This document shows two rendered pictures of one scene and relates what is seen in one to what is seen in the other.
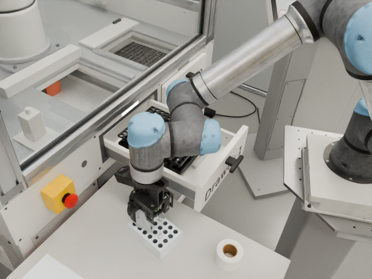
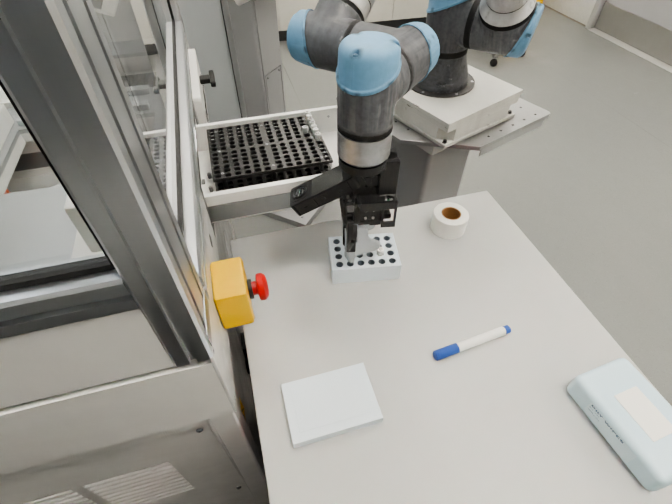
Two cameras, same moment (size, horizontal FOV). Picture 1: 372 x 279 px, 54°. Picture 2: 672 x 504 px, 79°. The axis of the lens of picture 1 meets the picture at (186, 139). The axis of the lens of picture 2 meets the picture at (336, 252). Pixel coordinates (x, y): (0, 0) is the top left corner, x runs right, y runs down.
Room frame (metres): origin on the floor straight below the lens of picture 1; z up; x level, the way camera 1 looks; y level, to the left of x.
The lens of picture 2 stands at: (0.23, 0.46, 1.34)
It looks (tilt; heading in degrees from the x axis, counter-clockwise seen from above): 47 degrees down; 315
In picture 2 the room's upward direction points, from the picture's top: straight up
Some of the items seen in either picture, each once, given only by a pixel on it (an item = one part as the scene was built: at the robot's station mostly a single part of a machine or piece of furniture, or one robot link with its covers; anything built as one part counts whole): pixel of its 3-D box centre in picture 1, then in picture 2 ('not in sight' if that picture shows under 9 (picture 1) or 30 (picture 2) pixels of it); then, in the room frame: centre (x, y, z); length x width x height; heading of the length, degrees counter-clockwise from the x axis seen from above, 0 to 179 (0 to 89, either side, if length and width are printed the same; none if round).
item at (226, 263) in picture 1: (228, 254); (449, 220); (0.50, -0.13, 0.78); 0.07 x 0.07 x 0.04
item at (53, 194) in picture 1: (60, 194); (234, 292); (0.58, 0.31, 0.88); 0.07 x 0.05 x 0.07; 151
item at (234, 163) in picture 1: (232, 161); not in sight; (0.71, -0.13, 0.91); 0.07 x 0.04 x 0.01; 151
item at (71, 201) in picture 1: (70, 200); (257, 287); (0.57, 0.28, 0.88); 0.04 x 0.03 x 0.04; 151
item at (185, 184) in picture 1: (162, 140); (264, 160); (0.83, 0.07, 0.86); 0.40 x 0.26 x 0.06; 61
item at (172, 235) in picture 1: (155, 231); (363, 257); (0.55, 0.07, 0.78); 0.12 x 0.08 x 0.04; 51
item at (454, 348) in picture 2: not in sight; (472, 342); (0.31, 0.07, 0.77); 0.14 x 0.02 x 0.02; 66
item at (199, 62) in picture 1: (185, 81); (199, 93); (1.16, 0.02, 0.87); 0.29 x 0.02 x 0.11; 151
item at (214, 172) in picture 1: (222, 166); not in sight; (0.73, -0.11, 0.87); 0.29 x 0.02 x 0.11; 151
